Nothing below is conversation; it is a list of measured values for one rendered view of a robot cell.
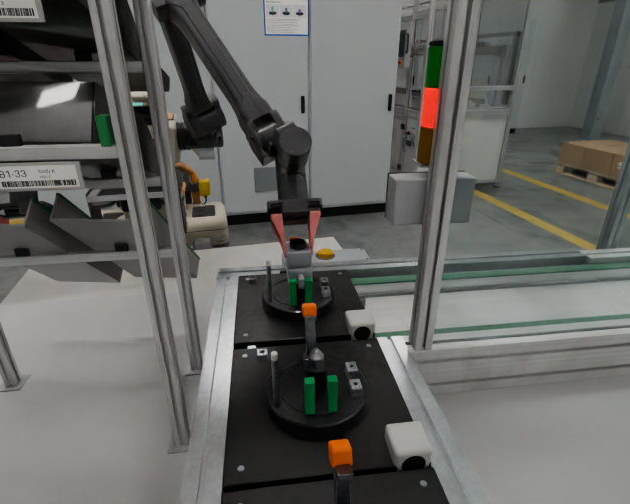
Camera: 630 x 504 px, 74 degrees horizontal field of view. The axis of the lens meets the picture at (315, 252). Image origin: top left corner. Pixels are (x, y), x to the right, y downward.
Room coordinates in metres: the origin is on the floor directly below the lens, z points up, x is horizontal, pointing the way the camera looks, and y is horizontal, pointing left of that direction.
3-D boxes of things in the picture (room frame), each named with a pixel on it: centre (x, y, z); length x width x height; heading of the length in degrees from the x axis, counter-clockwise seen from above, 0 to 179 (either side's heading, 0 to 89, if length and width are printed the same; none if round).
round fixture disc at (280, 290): (0.69, 0.03, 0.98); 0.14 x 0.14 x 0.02
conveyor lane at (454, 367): (0.71, -0.27, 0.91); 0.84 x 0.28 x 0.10; 97
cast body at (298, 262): (0.68, 0.03, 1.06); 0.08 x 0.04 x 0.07; 8
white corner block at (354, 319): (0.61, -0.08, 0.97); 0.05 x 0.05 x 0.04; 7
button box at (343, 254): (0.91, -0.02, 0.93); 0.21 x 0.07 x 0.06; 97
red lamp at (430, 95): (0.60, -0.17, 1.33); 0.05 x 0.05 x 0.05
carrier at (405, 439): (0.44, 0.00, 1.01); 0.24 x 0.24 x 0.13; 7
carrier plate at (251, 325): (0.69, 0.03, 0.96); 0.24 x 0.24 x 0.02; 7
